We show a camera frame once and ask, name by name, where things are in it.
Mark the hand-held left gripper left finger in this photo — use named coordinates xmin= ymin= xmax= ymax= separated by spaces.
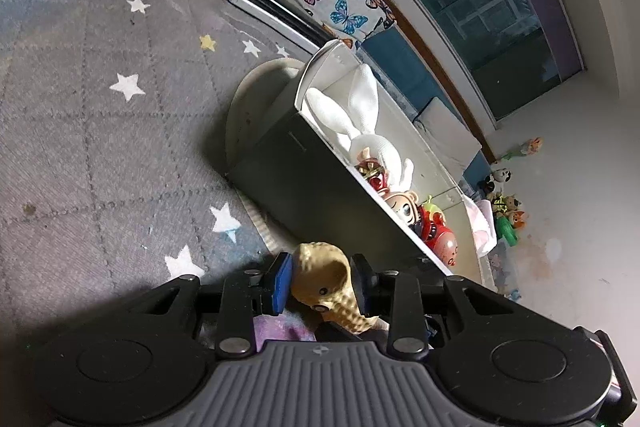
xmin=122 ymin=252 xmax=293 ymax=360

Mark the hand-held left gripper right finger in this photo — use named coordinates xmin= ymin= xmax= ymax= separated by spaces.
xmin=350 ymin=253 xmax=521 ymax=356

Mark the tan peanut toy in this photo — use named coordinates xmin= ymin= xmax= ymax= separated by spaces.
xmin=291 ymin=242 xmax=391 ymax=335

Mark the black-haired doll figure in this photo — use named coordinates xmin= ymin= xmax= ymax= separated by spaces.
xmin=382 ymin=189 xmax=421 ymax=228

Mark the red round toy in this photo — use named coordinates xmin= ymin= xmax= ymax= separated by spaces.
xmin=425 ymin=219 xmax=458 ymax=268

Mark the grey cardboard box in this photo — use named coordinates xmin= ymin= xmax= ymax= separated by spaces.
xmin=227 ymin=39 xmax=496 ymax=280

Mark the green round toy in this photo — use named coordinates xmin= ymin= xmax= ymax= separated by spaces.
xmin=419 ymin=196 xmax=446 ymax=228

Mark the white plush rabbit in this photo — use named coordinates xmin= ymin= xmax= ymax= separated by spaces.
xmin=305 ymin=64 xmax=415 ymax=192

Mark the pink and white tissue pack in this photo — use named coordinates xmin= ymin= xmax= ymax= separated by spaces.
xmin=462 ymin=197 xmax=501 ymax=255

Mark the grey pillow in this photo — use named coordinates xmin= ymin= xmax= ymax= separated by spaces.
xmin=412 ymin=96 xmax=483 ymax=162

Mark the small fairy doll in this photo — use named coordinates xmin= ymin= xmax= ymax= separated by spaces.
xmin=500 ymin=137 xmax=545 ymax=162

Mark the blue sofa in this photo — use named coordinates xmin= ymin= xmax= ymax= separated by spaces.
xmin=355 ymin=27 xmax=493 ymax=188

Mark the black and white flat device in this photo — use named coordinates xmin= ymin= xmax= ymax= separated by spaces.
xmin=229 ymin=0 xmax=336 ymax=52

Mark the dark window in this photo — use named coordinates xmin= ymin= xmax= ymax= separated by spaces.
xmin=387 ymin=0 xmax=586 ymax=122

